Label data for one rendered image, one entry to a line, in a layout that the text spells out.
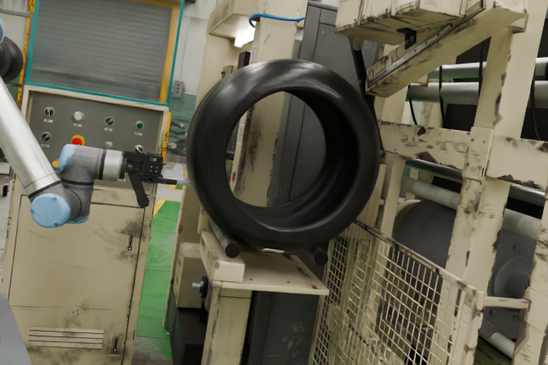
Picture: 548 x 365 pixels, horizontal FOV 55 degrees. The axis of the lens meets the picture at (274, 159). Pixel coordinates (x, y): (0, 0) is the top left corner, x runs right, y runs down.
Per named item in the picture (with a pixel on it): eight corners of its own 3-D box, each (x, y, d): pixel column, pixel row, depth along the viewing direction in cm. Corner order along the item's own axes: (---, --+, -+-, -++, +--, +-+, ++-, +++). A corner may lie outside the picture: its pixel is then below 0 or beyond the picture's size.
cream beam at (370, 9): (331, 32, 191) (338, -8, 189) (393, 46, 197) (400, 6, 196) (417, 8, 133) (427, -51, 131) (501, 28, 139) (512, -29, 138)
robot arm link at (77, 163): (59, 174, 156) (64, 141, 155) (103, 180, 159) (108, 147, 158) (54, 178, 147) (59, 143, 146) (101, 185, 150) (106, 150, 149)
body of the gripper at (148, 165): (165, 157, 154) (123, 151, 151) (161, 186, 155) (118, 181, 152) (165, 154, 162) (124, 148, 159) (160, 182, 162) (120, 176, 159)
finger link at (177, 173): (196, 168, 158) (165, 163, 155) (192, 186, 158) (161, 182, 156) (194, 166, 161) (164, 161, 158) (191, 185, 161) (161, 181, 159)
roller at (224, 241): (222, 227, 189) (209, 229, 188) (222, 215, 189) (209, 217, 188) (240, 257, 156) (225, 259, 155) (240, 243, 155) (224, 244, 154)
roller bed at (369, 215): (319, 224, 214) (331, 152, 212) (351, 228, 218) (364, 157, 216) (336, 237, 195) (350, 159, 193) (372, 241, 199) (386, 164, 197)
